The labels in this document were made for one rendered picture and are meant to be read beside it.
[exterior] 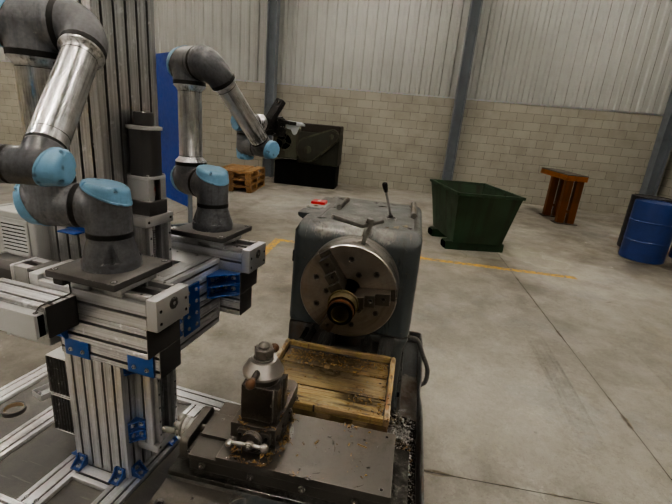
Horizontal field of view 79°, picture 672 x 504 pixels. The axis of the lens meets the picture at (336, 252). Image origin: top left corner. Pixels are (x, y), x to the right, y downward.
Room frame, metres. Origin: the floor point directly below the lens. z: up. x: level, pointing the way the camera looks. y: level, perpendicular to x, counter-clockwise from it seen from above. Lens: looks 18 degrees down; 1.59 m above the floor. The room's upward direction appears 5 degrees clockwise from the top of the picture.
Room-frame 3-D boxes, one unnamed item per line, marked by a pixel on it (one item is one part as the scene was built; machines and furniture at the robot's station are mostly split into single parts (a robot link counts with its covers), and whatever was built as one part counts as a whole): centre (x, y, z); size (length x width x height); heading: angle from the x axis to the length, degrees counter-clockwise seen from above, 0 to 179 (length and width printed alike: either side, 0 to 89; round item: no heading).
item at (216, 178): (1.54, 0.49, 1.33); 0.13 x 0.12 x 0.14; 54
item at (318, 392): (1.02, -0.02, 0.89); 0.36 x 0.30 x 0.04; 81
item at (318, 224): (1.66, -0.11, 1.06); 0.59 x 0.48 x 0.39; 171
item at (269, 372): (0.69, 0.12, 1.13); 0.08 x 0.08 x 0.03
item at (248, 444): (0.72, 0.12, 0.99); 0.20 x 0.10 x 0.05; 171
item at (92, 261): (1.06, 0.62, 1.21); 0.15 x 0.15 x 0.10
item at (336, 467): (0.68, 0.06, 0.95); 0.43 x 0.17 x 0.05; 81
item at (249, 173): (9.22, 2.29, 0.22); 1.25 x 0.86 x 0.44; 176
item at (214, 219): (1.54, 0.49, 1.21); 0.15 x 0.15 x 0.10
